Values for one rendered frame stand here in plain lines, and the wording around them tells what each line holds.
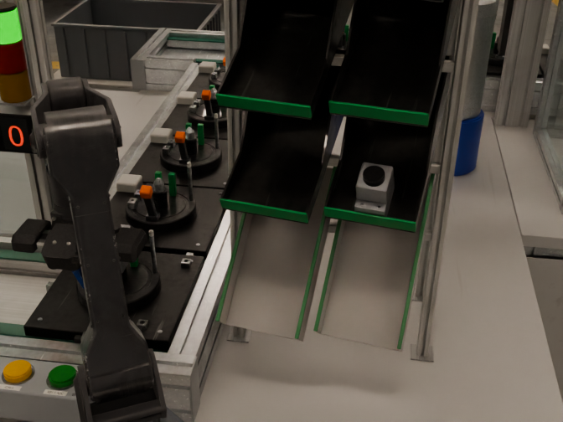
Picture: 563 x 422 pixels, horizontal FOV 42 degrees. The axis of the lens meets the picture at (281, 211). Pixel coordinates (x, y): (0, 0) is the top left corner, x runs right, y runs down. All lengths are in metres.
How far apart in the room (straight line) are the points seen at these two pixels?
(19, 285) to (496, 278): 0.93
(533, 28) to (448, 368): 1.12
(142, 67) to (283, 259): 1.34
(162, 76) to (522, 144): 1.11
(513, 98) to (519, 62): 0.11
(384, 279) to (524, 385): 0.32
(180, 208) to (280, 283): 0.38
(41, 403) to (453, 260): 0.87
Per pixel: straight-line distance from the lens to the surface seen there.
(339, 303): 1.17
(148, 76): 2.42
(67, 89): 0.85
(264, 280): 1.18
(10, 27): 1.28
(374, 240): 1.18
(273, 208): 1.04
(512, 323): 1.46
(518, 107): 2.24
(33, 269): 1.48
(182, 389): 1.17
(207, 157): 1.68
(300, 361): 1.31
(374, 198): 1.03
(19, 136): 1.34
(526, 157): 2.09
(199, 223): 1.47
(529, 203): 1.86
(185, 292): 1.29
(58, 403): 1.16
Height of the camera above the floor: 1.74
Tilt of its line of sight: 31 degrees down
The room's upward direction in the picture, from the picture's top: 1 degrees clockwise
